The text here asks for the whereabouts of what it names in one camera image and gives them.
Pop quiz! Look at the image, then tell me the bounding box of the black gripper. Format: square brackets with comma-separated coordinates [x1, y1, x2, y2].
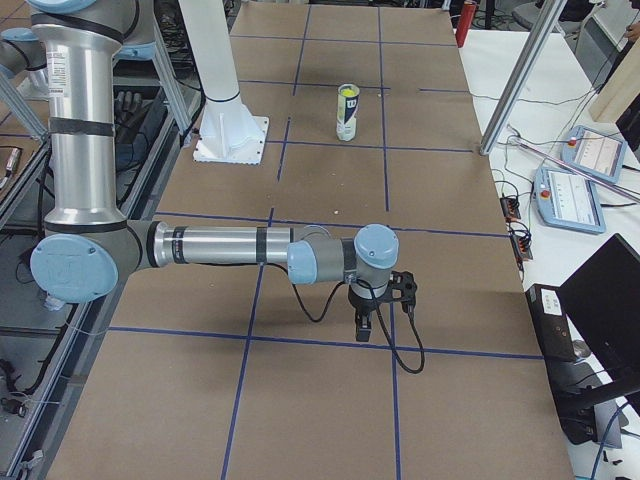
[348, 284, 391, 342]

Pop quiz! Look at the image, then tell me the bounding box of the tennis ball can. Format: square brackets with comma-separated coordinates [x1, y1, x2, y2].
[336, 93, 359, 141]

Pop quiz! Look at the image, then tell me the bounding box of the black computer box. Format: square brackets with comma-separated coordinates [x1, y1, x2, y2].
[526, 284, 592, 363]

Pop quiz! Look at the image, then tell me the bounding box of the near teach pendant tablet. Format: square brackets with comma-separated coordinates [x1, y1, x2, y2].
[534, 166, 606, 235]

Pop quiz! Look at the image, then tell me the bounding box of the teach pendant tablet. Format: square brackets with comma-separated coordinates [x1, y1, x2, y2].
[561, 125, 627, 184]
[534, 166, 606, 235]

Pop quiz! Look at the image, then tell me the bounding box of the black monitor with stand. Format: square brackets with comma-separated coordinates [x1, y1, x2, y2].
[554, 233, 639, 445]

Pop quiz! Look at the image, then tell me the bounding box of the far teach pendant tablet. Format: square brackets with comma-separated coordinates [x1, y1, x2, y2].
[561, 125, 627, 184]

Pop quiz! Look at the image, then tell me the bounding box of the red cylinder tube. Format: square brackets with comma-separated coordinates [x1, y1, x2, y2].
[455, 0, 477, 48]

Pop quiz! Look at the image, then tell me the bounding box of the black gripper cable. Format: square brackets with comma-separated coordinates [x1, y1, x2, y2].
[288, 264, 426, 374]

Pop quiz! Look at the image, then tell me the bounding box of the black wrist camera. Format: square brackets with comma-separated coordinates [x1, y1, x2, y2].
[390, 271, 418, 315]

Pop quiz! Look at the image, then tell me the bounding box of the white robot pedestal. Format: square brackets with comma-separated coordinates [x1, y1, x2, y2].
[179, 0, 269, 165]

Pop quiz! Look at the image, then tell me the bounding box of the aluminium frame post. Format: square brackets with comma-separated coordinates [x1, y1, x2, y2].
[479, 0, 566, 156]

